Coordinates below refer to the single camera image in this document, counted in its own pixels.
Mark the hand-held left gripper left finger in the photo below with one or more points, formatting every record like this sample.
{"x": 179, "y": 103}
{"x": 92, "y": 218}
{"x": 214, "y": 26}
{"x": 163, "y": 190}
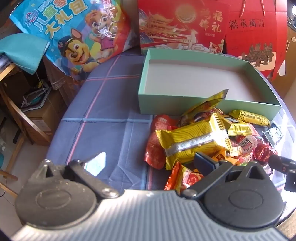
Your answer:
{"x": 96, "y": 163}

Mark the black white snack packet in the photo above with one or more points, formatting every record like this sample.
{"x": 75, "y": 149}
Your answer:
{"x": 274, "y": 134}

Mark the blue cartoon dog snack bag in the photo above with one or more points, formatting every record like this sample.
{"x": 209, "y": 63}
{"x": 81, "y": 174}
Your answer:
{"x": 76, "y": 41}

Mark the clear jelly cup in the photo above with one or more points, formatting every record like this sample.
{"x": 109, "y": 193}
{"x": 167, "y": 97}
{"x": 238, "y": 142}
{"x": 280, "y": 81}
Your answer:
{"x": 246, "y": 143}

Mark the wooden wardrobe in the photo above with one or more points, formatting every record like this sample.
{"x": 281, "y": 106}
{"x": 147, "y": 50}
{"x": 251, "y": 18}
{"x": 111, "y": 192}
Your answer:
{"x": 291, "y": 46}

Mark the pale green cardboard box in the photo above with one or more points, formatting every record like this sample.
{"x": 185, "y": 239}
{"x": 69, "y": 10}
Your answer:
{"x": 196, "y": 76}

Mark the slim yellow snack packet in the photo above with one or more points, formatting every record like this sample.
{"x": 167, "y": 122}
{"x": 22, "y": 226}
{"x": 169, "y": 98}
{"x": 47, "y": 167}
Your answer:
{"x": 203, "y": 106}

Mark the yellow bar snack packet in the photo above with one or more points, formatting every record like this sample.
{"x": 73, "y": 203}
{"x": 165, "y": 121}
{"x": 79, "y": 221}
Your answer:
{"x": 249, "y": 117}

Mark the small yellow snack packet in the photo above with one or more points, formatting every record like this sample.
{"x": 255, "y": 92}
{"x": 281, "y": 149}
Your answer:
{"x": 238, "y": 128}

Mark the orange clear strip snack packet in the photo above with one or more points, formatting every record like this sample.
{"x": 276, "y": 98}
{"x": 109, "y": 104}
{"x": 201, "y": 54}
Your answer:
{"x": 220, "y": 155}

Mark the blue plaid bedsheet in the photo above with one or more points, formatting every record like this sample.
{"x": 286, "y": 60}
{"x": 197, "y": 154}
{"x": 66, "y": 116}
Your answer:
{"x": 111, "y": 104}

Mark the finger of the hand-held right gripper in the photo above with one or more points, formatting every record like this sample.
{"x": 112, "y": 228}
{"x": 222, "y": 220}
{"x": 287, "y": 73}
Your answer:
{"x": 276, "y": 161}

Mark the red deer print gift box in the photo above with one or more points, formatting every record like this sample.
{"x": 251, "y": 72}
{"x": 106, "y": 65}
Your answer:
{"x": 180, "y": 23}

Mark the teal cloth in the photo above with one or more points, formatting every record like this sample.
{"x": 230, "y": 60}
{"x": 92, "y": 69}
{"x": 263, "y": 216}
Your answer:
{"x": 20, "y": 51}

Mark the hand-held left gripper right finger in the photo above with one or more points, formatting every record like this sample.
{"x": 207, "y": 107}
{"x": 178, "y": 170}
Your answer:
{"x": 203, "y": 162}

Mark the large yellow snack packet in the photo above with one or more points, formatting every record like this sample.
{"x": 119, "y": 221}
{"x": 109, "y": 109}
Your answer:
{"x": 189, "y": 136}

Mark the red foil snack packet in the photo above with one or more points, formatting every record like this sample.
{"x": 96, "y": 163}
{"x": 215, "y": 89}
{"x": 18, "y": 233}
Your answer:
{"x": 263, "y": 151}

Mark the wooden chair frame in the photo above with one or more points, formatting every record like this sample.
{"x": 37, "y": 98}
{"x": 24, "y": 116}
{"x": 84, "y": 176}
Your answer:
{"x": 13, "y": 111}

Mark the brown cardboard box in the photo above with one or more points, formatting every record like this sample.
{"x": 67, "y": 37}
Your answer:
{"x": 41, "y": 120}

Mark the red figures print gift bag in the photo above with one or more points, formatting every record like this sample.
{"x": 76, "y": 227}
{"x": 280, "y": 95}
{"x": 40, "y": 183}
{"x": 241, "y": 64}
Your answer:
{"x": 254, "y": 34}

